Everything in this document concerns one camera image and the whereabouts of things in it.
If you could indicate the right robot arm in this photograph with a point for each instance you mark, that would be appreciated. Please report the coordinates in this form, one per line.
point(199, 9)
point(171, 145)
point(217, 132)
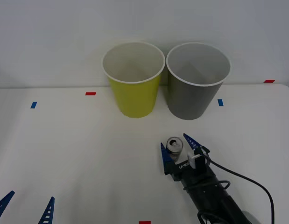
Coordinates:
point(216, 203)

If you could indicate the grey plastic waste bin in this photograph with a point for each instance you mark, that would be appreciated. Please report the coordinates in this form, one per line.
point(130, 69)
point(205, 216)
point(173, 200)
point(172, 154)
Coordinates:
point(188, 102)

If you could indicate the grey drink can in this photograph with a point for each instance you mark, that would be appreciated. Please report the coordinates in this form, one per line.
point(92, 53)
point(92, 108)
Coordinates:
point(174, 145)

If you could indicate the yellow-green plastic waste bin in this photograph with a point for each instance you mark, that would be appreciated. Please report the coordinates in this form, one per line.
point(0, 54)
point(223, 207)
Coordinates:
point(135, 100)

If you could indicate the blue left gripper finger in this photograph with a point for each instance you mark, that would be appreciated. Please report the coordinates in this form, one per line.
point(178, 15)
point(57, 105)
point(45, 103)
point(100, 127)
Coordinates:
point(48, 213)
point(3, 201)

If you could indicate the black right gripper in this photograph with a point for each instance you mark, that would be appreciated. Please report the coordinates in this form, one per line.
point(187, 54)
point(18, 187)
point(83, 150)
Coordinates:
point(185, 173)

